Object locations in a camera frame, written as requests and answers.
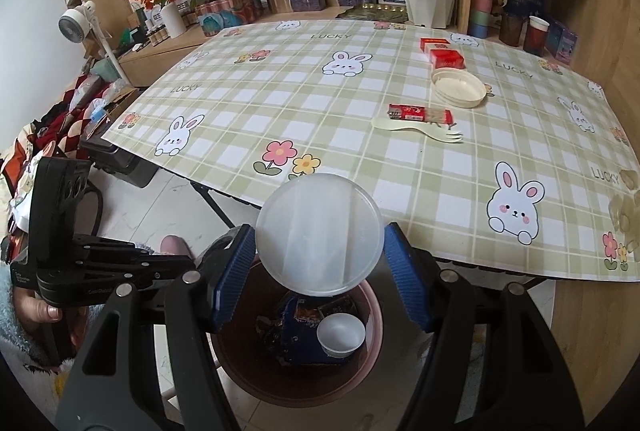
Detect red chopstick packet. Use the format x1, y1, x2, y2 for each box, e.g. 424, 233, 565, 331
387, 103, 456, 123

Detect white paper cup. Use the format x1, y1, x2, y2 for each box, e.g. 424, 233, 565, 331
316, 312, 366, 359

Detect red drink cup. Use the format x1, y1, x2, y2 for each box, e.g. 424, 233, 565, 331
523, 15, 551, 57

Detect brown cardboard box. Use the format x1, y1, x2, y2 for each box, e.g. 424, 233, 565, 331
102, 85, 139, 117

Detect black metal chair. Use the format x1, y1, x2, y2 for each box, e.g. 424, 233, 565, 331
75, 181, 107, 238

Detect white yellow shaggy rug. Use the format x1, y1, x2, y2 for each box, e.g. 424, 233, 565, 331
0, 336, 77, 414

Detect red cigarette pack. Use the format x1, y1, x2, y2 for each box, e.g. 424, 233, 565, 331
419, 37, 466, 71

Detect small purple box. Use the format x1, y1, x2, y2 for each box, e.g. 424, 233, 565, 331
544, 21, 580, 62

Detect black plastic case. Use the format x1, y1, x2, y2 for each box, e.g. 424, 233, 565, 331
79, 138, 154, 188

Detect pink slipper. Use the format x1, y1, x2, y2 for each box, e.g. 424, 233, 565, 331
159, 234, 194, 260

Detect low wooden cabinet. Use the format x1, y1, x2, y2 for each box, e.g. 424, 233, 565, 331
85, 6, 466, 88

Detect person's left hand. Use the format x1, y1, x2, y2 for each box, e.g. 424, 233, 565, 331
13, 287, 64, 338

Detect white desk fan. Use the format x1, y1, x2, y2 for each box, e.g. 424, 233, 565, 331
58, 0, 127, 72

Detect cream plastic spork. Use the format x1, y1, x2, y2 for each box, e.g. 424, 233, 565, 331
370, 114, 464, 144

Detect cream round lid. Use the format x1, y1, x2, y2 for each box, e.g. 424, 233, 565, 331
430, 67, 487, 108

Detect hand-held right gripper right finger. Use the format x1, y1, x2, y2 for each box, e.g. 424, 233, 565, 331
384, 222, 587, 431

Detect blue carton box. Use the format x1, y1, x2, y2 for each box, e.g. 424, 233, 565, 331
269, 293, 352, 365

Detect white ribbed vase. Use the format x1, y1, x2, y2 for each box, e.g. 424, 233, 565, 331
160, 0, 189, 40

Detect brown plastic cup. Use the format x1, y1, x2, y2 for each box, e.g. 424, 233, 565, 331
499, 12, 526, 47

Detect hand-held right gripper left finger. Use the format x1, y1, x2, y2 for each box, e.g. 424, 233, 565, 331
55, 225, 257, 431

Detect red argyle blanket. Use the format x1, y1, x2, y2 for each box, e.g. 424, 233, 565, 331
0, 70, 117, 232

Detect blue fuzzy pajama leg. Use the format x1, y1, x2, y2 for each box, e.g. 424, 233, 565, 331
0, 261, 26, 357

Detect translucent round plastic lid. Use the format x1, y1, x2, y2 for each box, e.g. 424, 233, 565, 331
254, 173, 385, 297

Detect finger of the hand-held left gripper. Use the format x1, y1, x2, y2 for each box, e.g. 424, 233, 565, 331
37, 255, 199, 308
74, 234, 152, 263

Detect colourful tin planter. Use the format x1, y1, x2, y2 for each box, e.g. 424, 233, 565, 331
195, 0, 264, 37

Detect row of small bottles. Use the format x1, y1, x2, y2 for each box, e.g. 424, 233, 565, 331
144, 23, 171, 46

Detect large clear plastic scrap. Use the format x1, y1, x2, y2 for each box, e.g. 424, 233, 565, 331
608, 194, 640, 258

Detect green gold leaf tray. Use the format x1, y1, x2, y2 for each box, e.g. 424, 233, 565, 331
335, 3, 409, 23

